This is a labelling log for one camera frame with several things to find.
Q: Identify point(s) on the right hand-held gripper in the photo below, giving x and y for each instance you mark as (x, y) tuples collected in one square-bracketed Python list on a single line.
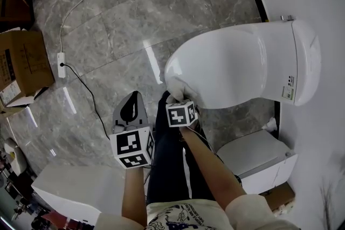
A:
[(179, 115)]

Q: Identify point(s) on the silver water valve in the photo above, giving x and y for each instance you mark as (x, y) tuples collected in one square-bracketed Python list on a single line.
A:
[(287, 18)]

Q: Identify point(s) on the white lidded bin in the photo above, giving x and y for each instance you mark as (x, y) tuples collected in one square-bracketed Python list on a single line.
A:
[(256, 153)]

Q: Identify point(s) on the white flat packing sheet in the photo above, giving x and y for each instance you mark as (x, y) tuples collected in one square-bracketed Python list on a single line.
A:
[(21, 101)]

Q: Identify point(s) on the flat brown cardboard piece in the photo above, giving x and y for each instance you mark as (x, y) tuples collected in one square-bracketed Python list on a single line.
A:
[(280, 196)]

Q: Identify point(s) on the white toilet body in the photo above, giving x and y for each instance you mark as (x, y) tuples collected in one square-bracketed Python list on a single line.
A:
[(302, 62)]

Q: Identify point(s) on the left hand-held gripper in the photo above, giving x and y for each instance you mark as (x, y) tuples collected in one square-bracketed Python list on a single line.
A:
[(129, 145)]

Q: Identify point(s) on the person's left forearm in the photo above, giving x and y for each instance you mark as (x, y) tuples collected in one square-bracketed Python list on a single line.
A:
[(134, 194)]

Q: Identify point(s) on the person's white printed shirt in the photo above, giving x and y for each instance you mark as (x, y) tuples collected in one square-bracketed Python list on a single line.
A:
[(183, 215)]

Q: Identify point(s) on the white power strip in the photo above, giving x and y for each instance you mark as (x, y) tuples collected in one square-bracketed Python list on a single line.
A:
[(61, 64)]

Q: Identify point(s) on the crumpled white tissue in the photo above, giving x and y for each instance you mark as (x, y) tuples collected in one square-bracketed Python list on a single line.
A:
[(270, 124)]

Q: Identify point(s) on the small brown cardboard box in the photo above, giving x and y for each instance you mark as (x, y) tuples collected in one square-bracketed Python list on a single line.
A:
[(13, 8)]

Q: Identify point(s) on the white glossy box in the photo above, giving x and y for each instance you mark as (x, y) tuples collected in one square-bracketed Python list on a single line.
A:
[(75, 185)]

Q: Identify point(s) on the large printed cardboard box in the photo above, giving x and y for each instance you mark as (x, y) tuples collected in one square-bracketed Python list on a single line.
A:
[(29, 62)]

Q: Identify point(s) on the person's right forearm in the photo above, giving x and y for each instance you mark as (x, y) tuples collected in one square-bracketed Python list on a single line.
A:
[(213, 169)]

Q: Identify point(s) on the person's dark trousers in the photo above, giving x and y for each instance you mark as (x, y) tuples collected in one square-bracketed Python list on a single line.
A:
[(169, 156)]

